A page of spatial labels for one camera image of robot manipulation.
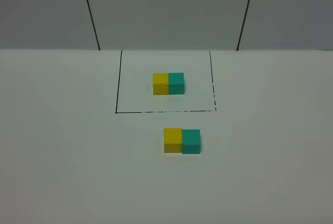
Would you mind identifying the teal template block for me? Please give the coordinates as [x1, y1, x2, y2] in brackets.
[169, 73, 185, 95]

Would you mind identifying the yellow template block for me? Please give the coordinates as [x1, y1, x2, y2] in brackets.
[153, 73, 169, 95]

